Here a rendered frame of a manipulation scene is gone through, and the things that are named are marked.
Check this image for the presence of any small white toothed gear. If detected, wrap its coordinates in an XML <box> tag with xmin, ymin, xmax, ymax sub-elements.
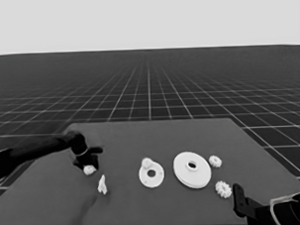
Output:
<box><xmin>82</xmin><ymin>164</ymin><xmax>98</xmax><ymax>176</ymax></box>
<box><xmin>141</xmin><ymin>157</ymin><xmax>154</xmax><ymax>170</ymax></box>
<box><xmin>208</xmin><ymin>155</ymin><xmax>223</xmax><ymax>169</ymax></box>
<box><xmin>214</xmin><ymin>179</ymin><xmax>234</xmax><ymax>199</ymax></box>

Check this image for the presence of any large thick white disc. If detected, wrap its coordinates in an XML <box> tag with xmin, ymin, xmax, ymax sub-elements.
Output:
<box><xmin>172</xmin><ymin>150</ymin><xmax>213</xmax><ymax>190</ymax></box>

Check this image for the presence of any small white T-shaped piece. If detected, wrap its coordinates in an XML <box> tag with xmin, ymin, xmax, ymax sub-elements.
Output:
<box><xmin>97</xmin><ymin>173</ymin><xmax>108</xmax><ymax>195</ymax></box>

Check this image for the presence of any white round carrier with pins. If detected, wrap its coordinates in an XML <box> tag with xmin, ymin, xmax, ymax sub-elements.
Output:
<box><xmin>138</xmin><ymin>159</ymin><xmax>165</xmax><ymax>189</ymax></box>

